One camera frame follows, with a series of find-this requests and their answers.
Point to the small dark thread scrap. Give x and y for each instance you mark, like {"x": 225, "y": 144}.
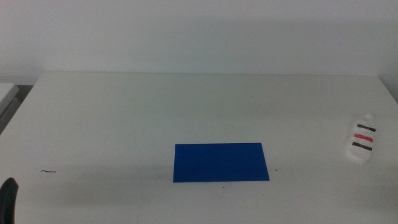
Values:
{"x": 48, "y": 171}

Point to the blue rectangular mat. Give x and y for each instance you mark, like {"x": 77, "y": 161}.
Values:
{"x": 220, "y": 162}

